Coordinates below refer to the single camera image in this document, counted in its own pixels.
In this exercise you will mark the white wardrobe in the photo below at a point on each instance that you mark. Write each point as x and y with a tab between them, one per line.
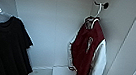
51	28

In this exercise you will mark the red and white jacket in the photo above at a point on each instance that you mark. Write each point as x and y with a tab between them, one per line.
84	49

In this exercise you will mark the black t-shirt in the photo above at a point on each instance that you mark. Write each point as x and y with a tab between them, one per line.
5	46

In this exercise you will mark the dark wardrobe hook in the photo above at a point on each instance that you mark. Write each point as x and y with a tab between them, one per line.
105	5

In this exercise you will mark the white jacket hanger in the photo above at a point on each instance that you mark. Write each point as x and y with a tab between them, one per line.
93	20

